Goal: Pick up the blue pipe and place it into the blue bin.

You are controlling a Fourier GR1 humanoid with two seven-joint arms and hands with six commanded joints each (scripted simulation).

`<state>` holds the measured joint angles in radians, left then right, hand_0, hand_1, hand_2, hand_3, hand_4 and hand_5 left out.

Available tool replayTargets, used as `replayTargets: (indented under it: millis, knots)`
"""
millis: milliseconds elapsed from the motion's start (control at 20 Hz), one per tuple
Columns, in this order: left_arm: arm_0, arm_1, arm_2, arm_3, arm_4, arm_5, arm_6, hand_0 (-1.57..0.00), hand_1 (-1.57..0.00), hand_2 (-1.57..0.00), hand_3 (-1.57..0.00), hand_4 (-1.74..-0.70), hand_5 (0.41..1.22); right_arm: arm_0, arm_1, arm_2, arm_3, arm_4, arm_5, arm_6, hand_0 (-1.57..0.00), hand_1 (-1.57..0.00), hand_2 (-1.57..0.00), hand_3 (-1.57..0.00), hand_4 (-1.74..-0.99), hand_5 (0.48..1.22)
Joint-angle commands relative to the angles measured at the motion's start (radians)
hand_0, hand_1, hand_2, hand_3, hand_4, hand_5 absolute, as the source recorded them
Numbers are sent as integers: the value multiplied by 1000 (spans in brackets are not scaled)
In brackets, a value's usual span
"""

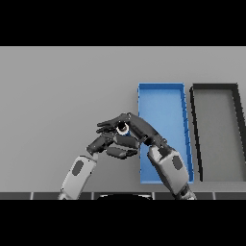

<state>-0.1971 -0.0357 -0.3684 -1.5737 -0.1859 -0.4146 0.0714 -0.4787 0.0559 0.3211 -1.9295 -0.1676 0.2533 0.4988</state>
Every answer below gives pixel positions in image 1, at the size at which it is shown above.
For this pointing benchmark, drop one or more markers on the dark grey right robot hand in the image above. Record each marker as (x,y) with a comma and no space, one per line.
(141,127)

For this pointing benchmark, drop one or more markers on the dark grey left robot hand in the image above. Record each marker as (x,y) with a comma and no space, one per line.
(105,143)

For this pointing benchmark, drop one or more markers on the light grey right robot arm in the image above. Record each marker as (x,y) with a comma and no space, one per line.
(169,169)

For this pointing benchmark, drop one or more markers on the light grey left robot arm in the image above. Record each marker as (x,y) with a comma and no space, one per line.
(77,175)

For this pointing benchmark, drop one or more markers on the blue bin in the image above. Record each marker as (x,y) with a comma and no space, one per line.
(163,128)

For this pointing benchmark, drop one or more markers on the dark grey bin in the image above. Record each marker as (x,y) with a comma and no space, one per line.
(217,131)

